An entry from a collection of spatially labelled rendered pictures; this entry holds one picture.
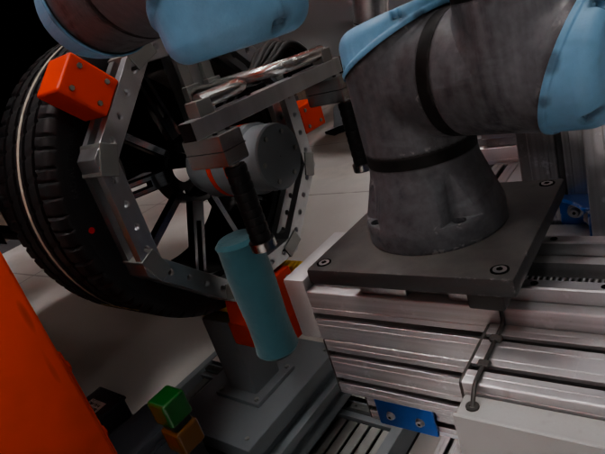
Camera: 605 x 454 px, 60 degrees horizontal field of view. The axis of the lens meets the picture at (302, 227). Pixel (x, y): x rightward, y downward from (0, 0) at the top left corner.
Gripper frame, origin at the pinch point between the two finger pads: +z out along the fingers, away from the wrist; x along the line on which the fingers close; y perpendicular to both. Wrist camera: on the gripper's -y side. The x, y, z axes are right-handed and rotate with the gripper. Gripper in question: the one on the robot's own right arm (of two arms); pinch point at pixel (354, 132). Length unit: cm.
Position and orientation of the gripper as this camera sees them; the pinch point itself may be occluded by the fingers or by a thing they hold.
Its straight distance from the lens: 108.7
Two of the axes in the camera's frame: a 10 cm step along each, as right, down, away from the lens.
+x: 7.7, 0.0, -6.4
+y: -2.9, -8.9, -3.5
